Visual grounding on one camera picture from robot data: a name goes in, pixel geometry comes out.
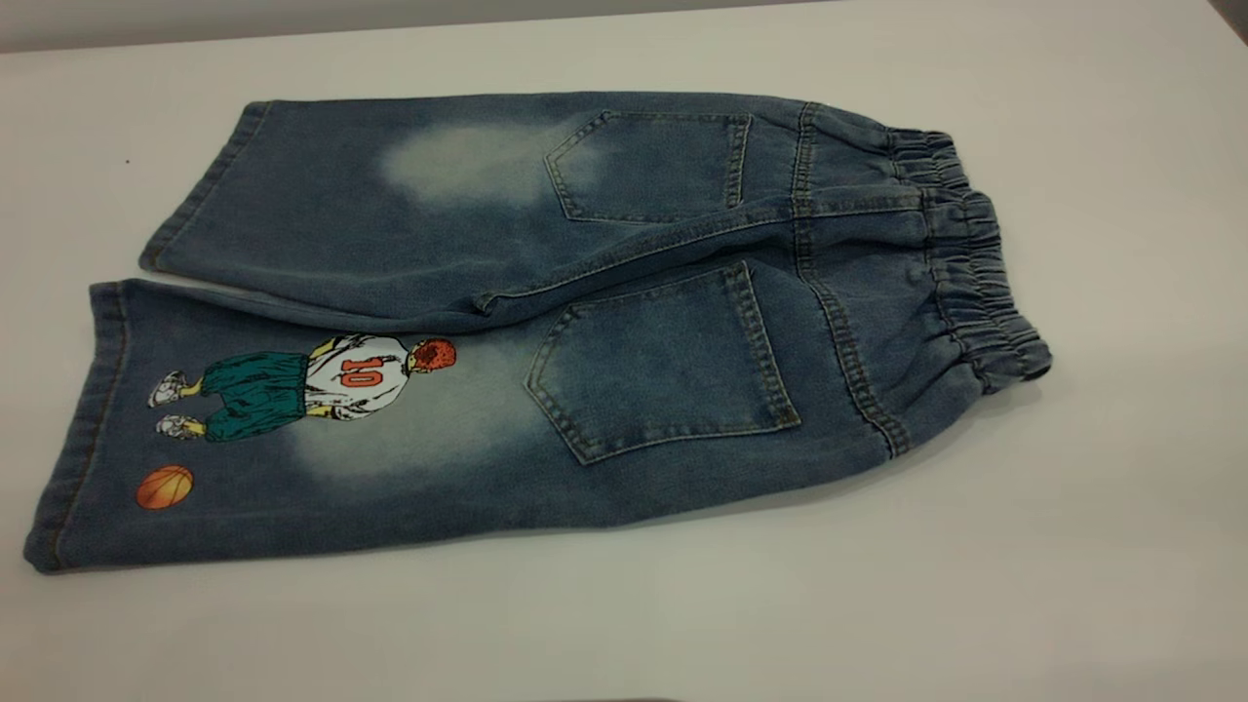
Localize blue denim pants basketball print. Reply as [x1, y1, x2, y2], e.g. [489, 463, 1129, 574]
[21, 90, 1054, 574]

